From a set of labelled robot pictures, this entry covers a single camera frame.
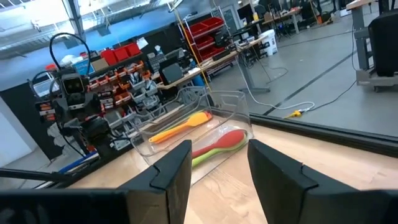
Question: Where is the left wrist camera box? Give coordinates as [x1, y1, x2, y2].
[61, 72, 87, 95]

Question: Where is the small parts organizer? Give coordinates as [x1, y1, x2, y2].
[86, 60, 162, 125]

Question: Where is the white bucket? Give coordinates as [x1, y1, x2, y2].
[259, 29, 280, 57]

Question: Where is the shelf rack with red bins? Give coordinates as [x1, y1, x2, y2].
[183, 16, 233, 63]

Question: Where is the red storage bin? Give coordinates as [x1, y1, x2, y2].
[101, 49, 118, 67]
[124, 42, 142, 58]
[113, 45, 130, 63]

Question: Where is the large black box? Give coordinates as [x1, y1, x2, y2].
[368, 9, 398, 78]

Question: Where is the yellow cable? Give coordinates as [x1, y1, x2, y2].
[173, 8, 213, 93]

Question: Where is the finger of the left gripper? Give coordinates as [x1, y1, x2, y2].
[84, 116, 112, 144]
[61, 119, 85, 138]

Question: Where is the grey cart base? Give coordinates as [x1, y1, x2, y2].
[354, 26, 398, 93]

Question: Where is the small black monitor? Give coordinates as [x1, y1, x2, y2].
[157, 57, 185, 85]

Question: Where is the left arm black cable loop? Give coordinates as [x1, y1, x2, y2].
[49, 32, 91, 77]

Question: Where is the wooden workbench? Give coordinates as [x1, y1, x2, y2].
[155, 34, 271, 94]

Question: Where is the thick black cable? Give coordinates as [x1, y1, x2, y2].
[0, 167, 74, 184]

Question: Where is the yellow extension cord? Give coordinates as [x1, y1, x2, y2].
[283, 106, 312, 120]

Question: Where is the yellow silicone spatula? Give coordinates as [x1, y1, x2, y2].
[148, 111, 210, 145]

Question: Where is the light green silicone spoon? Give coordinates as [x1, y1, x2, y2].
[191, 138, 249, 168]

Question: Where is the wooden desk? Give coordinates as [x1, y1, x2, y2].
[345, 0, 379, 11]

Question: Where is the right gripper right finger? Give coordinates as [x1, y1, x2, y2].
[247, 138, 398, 224]

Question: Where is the red silicone spoon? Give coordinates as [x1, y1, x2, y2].
[191, 128, 249, 159]

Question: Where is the white cable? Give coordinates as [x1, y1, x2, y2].
[234, 57, 316, 112]

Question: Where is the clear plastic bin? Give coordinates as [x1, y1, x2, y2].
[144, 90, 255, 185]
[129, 86, 218, 158]

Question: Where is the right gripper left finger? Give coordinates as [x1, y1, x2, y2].
[0, 139, 193, 224]

